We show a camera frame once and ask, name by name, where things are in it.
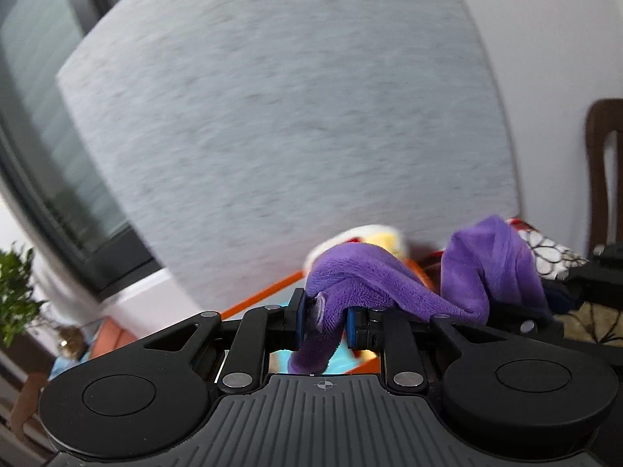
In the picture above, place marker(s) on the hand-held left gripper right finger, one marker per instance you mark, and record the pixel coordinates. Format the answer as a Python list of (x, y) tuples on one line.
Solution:
[(351, 327)]

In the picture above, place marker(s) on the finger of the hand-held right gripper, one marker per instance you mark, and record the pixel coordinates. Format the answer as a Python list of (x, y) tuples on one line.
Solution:
[(528, 327)]

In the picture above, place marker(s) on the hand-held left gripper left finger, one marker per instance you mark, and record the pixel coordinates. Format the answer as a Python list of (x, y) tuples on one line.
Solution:
[(299, 323)]

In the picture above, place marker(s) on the orange storage box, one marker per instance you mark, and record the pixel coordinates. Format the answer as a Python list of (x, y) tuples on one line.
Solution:
[(258, 299)]

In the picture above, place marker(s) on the purple plush toy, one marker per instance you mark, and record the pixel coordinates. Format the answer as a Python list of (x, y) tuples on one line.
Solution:
[(350, 272)]

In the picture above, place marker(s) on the yellow white plush toy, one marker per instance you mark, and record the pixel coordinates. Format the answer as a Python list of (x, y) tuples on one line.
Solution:
[(379, 242)]

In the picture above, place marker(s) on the dark brown wooden chair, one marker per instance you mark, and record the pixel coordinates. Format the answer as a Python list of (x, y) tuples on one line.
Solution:
[(601, 155)]

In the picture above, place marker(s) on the orange side table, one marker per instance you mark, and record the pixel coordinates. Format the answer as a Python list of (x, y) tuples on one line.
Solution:
[(111, 340)]

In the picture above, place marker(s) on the grey felt backdrop panel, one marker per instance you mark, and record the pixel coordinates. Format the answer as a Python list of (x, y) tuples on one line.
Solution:
[(292, 107)]

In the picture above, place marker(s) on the green potted plant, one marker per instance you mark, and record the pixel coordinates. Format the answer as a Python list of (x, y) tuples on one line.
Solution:
[(17, 296)]

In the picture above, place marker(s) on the light wooden chair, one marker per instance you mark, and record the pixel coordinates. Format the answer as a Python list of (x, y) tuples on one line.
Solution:
[(27, 406)]

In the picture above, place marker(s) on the dark framed window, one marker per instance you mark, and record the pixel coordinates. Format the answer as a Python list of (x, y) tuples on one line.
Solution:
[(58, 155)]

